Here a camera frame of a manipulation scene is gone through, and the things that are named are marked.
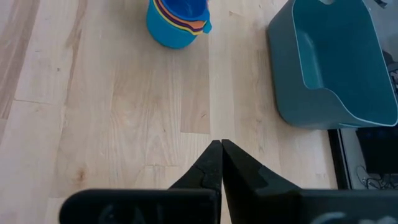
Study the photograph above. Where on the navy blue measuring cup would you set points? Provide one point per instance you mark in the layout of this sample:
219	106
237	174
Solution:
177	21

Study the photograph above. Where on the cyan measuring cup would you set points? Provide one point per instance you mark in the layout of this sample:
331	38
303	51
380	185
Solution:
168	34

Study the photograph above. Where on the orange measuring cup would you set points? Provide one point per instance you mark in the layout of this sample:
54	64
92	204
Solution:
196	24

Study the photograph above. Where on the black computer case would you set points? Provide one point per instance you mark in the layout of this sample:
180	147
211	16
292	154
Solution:
377	149

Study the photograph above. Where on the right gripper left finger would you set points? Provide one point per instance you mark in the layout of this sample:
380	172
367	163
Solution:
205	174

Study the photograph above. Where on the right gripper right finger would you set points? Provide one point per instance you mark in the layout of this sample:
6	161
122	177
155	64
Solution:
245	180

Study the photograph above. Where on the black aluminium table frame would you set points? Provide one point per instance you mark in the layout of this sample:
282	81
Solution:
337	158

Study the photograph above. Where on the light blue measuring cup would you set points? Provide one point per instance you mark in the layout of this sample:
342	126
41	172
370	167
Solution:
186	7

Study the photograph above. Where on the yellow measuring cup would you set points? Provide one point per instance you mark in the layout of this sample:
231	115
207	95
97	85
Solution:
174	24

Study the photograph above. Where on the teal plastic basket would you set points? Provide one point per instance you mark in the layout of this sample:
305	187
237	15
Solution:
342	62

